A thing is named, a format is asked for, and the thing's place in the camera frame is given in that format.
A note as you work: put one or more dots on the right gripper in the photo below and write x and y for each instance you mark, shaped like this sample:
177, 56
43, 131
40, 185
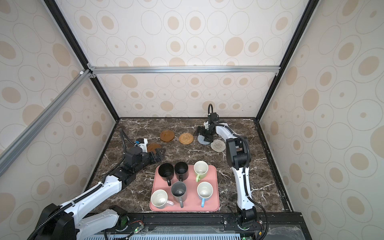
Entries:
203, 133

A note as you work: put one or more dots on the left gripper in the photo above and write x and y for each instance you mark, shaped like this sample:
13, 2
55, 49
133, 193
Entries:
159, 156

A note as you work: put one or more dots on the blue woven coaster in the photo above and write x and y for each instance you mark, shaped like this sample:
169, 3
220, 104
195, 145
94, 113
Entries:
200, 140

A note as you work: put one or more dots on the brown wooden coaster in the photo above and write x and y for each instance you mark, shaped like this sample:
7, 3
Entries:
167, 136
152, 147

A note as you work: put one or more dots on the woven rattan coaster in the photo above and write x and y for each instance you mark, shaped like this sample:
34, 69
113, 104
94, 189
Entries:
186, 138

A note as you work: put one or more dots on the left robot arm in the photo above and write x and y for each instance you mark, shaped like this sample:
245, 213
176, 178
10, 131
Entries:
70, 220

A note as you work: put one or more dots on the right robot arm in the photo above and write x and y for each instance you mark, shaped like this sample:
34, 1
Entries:
222, 138

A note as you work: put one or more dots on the multicolour woven coaster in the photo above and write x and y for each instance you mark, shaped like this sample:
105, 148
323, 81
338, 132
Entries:
218, 146

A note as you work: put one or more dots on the black mug left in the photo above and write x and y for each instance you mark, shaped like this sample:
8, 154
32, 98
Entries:
167, 172

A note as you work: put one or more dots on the black mug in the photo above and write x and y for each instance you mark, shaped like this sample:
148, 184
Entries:
181, 171
167, 172

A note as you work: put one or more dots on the black mug right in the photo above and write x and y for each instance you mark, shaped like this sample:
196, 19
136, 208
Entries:
181, 171

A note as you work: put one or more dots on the green mug white inside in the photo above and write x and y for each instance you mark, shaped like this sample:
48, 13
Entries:
201, 169

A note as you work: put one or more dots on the grey mug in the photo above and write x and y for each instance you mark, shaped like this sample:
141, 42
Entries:
179, 192

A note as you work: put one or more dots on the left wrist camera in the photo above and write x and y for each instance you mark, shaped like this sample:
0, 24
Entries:
142, 143

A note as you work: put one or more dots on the white mug pink handle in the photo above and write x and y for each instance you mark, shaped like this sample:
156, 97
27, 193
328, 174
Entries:
160, 199

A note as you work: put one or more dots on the white mug blue handle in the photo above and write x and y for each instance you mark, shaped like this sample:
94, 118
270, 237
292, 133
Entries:
205, 191

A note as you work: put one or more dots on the horizontal aluminium frame bar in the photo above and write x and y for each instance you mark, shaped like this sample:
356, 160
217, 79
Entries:
182, 70

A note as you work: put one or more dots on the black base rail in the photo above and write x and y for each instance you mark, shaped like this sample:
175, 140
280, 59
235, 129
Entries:
207, 226

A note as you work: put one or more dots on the left aluminium frame bar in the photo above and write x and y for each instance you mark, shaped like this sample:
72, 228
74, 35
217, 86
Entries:
26, 137

